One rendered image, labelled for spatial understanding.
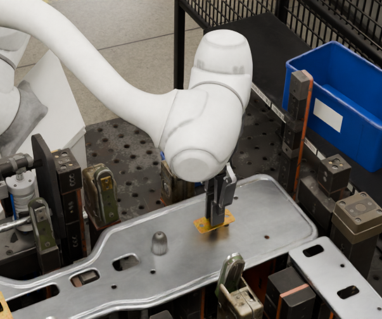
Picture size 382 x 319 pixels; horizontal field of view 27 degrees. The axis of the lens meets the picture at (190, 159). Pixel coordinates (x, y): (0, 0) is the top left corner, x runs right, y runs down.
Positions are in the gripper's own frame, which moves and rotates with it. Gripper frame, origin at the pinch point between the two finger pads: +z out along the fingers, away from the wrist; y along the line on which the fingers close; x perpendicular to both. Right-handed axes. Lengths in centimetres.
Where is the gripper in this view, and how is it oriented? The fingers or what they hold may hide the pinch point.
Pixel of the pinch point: (215, 207)
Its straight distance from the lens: 163.2
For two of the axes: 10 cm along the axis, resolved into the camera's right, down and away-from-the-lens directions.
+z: -0.2, 7.4, 6.7
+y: 4.7, 6.0, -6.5
